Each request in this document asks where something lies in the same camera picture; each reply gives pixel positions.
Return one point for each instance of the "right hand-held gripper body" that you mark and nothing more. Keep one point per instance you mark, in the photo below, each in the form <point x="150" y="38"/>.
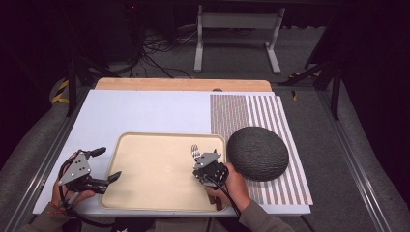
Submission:
<point x="209" y="169"/>

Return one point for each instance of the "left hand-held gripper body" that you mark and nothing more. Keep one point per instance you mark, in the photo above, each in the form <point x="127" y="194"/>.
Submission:
<point x="77" y="169"/>

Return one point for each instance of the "metal fork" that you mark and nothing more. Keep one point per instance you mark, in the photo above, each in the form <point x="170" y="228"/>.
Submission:
<point x="195" y="150"/>

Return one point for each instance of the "beige rectangular tray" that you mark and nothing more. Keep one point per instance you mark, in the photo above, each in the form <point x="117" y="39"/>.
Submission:
<point x="158" y="174"/>

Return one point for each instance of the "person's left hand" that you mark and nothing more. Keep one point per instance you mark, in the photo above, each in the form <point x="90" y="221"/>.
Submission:
<point x="72" y="195"/>

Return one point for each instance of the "person's right hand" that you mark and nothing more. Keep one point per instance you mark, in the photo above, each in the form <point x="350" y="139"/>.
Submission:
<point x="235" y="187"/>

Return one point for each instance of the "dark round textured plate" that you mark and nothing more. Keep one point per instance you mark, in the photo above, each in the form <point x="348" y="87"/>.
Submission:
<point x="257" y="153"/>

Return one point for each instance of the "striped placemat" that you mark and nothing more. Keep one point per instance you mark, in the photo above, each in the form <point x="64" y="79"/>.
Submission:
<point x="238" y="109"/>

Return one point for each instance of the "yellow and black tape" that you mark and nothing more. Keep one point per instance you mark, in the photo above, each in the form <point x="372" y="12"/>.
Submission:
<point x="303" y="75"/>
<point x="61" y="93"/>

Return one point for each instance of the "black stand legs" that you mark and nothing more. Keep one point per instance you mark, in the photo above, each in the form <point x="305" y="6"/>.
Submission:
<point x="325" y="80"/>
<point x="75" y="83"/>

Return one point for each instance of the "wooden board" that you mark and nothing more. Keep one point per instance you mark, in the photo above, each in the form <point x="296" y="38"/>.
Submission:
<point x="183" y="84"/>

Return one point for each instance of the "grey metal stand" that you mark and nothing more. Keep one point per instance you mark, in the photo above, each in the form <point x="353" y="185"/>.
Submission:
<point x="238" y="21"/>

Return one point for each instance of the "aluminium rail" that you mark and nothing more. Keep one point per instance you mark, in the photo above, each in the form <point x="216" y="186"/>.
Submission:
<point x="351" y="161"/>
<point x="42" y="170"/>

